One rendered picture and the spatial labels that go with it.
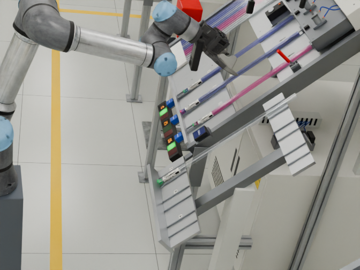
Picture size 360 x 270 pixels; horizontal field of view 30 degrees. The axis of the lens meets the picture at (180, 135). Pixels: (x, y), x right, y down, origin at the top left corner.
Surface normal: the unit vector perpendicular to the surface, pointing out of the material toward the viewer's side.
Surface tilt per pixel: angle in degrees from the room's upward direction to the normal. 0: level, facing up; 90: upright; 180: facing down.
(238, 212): 90
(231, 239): 90
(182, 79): 45
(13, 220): 90
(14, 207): 90
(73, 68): 0
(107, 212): 0
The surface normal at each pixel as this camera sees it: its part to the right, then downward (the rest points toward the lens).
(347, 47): 0.15, 0.59
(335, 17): -0.58, -0.60
